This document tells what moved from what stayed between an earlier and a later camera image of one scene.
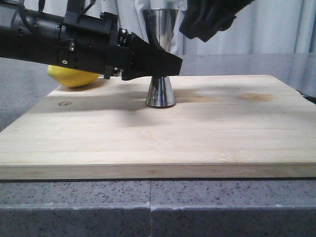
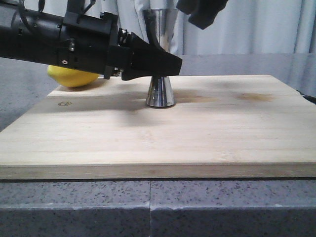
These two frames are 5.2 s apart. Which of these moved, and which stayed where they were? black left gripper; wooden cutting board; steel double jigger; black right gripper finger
Moved: black right gripper finger
Stayed: steel double jigger; wooden cutting board; black left gripper
